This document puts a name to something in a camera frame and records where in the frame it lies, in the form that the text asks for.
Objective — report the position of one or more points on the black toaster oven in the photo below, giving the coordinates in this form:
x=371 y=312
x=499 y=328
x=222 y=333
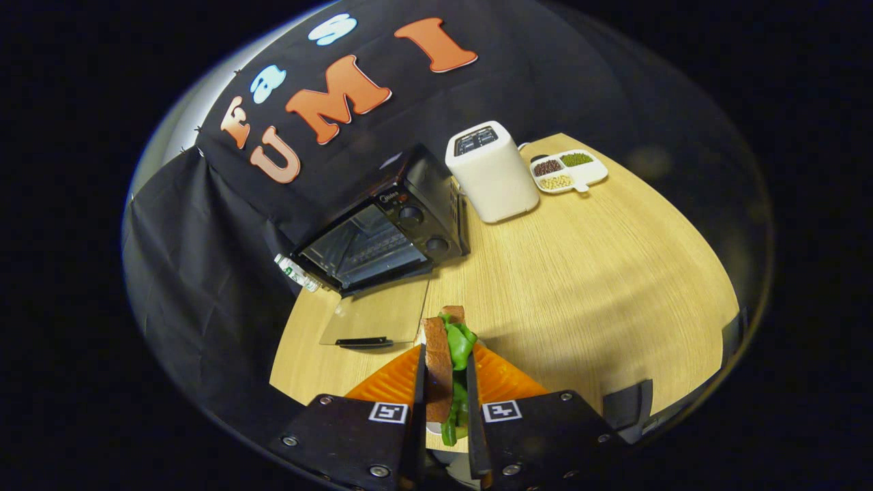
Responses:
x=409 y=198

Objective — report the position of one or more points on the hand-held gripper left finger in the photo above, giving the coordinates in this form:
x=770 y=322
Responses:
x=354 y=436

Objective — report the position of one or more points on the lettuce sandwich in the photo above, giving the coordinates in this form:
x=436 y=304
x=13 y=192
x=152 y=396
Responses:
x=438 y=368

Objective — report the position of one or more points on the white bottle green label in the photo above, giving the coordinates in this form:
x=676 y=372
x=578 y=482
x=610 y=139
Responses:
x=293 y=273

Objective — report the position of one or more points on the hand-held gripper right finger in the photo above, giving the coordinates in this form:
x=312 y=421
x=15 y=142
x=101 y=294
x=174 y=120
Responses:
x=545 y=436

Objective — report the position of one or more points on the white divided bean tray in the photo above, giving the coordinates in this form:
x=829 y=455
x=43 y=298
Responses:
x=592 y=176

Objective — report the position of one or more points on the black backdrop cloth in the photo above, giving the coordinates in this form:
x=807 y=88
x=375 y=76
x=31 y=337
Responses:
x=204 y=273

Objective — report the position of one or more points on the white toaster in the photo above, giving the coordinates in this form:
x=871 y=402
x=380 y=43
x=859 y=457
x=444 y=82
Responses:
x=498 y=184

